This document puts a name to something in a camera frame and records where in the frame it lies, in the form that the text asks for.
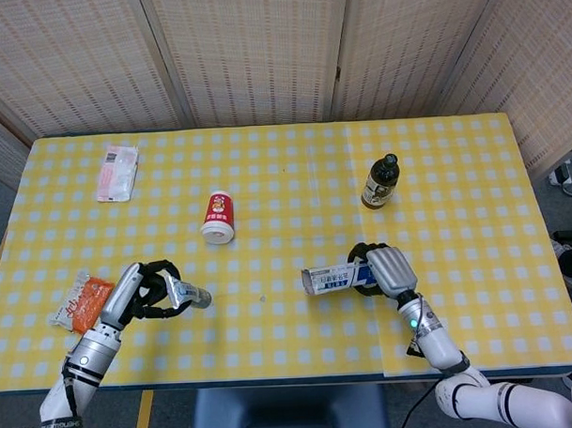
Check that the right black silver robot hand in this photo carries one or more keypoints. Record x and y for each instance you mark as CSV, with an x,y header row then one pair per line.
x,y
393,269

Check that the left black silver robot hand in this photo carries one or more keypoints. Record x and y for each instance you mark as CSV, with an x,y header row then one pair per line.
x,y
122,295

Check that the blue white toothpaste box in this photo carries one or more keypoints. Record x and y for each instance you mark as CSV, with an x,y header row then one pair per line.
x,y
333,278

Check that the blue and white toothpaste tube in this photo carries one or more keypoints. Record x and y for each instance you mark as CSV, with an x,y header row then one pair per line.
x,y
190,292

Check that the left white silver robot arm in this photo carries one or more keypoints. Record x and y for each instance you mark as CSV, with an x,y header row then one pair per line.
x,y
84,362

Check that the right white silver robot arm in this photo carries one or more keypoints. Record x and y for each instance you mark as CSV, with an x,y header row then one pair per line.
x,y
436,345

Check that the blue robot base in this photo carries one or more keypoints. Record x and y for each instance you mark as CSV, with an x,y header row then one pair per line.
x,y
288,413

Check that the orange snack packet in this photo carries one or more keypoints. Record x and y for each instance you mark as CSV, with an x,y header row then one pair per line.
x,y
89,300

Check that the dark glass bottle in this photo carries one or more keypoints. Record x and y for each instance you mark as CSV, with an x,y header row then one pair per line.
x,y
379,185

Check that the pink and white sachet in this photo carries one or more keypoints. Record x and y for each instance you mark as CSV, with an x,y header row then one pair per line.
x,y
118,175

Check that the red and white canister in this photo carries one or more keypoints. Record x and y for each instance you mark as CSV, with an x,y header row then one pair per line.
x,y
218,216

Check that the yellow white checked tablecloth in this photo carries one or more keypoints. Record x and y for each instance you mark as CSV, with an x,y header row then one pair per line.
x,y
285,186

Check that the grey sneaker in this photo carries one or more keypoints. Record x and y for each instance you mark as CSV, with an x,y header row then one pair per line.
x,y
562,249

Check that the white power strip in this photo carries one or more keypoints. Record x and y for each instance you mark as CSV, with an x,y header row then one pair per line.
x,y
562,172

